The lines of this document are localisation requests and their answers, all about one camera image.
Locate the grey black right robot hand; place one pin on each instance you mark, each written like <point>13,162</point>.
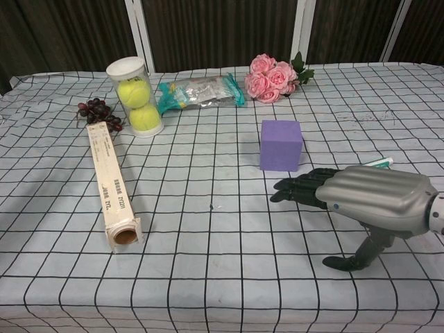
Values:
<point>378,194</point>

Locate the green marker with black cap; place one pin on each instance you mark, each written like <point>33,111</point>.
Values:
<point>381,162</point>

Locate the purple foam cube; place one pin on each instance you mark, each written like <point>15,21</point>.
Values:
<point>279,147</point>

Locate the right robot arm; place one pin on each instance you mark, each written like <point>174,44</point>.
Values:
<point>437,215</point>

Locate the checkered tablecloth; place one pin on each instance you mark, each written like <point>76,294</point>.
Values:
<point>208,270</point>

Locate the pink rose bouquet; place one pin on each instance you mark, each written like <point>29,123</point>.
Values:
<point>268,81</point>

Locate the silver teal snack packet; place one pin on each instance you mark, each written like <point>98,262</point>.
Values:
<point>201,92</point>

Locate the yellow tennis ball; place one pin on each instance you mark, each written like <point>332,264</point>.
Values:
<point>144,118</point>
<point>132,94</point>

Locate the long beige cardboard box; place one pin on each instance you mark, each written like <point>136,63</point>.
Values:
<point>111,177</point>

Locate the clear tennis ball tube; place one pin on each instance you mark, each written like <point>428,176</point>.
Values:
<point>125,69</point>

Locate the dark purple grape bunch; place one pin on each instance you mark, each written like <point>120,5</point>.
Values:
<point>97,107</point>

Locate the white partition frame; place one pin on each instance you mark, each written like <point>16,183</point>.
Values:
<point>301,27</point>
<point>138,31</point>
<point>395,29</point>

